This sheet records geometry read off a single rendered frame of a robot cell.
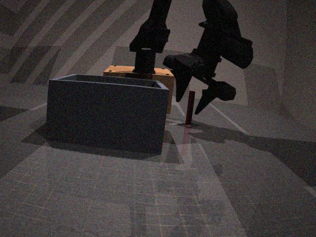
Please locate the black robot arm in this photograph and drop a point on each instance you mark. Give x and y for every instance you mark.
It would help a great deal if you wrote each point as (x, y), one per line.
(221, 35)

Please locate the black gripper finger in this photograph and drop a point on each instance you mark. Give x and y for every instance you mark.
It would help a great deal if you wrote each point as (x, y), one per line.
(206, 98)
(181, 85)

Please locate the red peg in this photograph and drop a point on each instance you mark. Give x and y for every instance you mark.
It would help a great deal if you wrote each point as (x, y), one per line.
(190, 107)

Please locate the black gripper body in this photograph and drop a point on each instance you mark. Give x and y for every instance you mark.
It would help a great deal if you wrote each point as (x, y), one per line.
(220, 89)

